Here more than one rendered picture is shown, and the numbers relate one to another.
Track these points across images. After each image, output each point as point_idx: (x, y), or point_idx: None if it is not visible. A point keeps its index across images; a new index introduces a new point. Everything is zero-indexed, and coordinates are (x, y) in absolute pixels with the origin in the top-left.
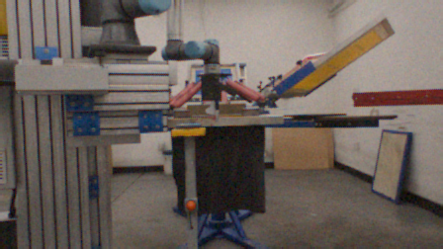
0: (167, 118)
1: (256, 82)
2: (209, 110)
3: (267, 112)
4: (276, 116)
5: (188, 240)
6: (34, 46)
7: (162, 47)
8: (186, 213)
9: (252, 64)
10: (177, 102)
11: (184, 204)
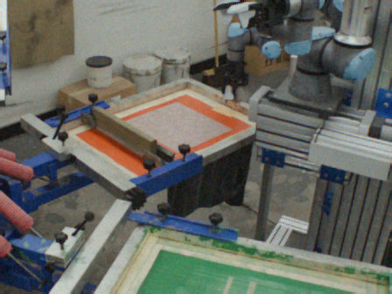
0: (234, 136)
1: None
2: (241, 91)
3: (101, 103)
4: (192, 79)
5: (271, 185)
6: None
7: (279, 45)
8: (236, 205)
9: None
10: (21, 210)
11: (239, 197)
